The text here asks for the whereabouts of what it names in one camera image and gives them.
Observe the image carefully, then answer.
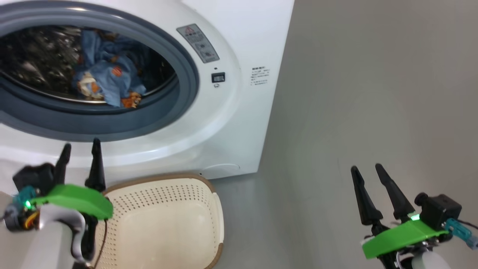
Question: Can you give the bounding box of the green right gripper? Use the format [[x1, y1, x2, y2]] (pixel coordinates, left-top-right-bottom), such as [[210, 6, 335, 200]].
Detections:
[[350, 163, 448, 260]]

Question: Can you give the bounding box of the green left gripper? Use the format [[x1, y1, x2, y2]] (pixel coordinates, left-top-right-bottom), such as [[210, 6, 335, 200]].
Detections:
[[30, 138, 114, 220]]

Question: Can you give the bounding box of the blue patterned garment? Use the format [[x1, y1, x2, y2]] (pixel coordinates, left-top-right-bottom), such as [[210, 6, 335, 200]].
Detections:
[[80, 30, 144, 66], [72, 62, 147, 109]]

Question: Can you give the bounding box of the white front-load washing machine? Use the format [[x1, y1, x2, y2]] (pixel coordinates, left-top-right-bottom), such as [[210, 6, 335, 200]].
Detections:
[[0, 0, 295, 195]]

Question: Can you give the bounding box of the cream perforated laundry basket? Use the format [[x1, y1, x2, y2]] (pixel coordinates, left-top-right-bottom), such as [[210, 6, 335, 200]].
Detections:
[[88, 173, 225, 269]]

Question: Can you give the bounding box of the round white filter cover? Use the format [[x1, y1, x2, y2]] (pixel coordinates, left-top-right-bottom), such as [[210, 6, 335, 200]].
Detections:
[[202, 164, 240, 176]]

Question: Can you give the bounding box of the grey warning sticker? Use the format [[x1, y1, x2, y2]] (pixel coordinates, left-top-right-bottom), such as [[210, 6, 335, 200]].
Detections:
[[176, 24, 220, 64]]

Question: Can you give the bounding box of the printed text label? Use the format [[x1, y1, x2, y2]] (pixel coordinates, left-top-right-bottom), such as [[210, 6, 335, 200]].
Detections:
[[250, 67, 270, 86]]

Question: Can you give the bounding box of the teal cable connector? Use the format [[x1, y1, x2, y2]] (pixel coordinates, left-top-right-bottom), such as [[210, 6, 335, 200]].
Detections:
[[15, 186, 36, 210], [444, 218, 478, 250]]

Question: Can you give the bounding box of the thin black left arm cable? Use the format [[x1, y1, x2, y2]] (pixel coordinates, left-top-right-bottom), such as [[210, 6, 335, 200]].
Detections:
[[91, 219, 109, 269]]

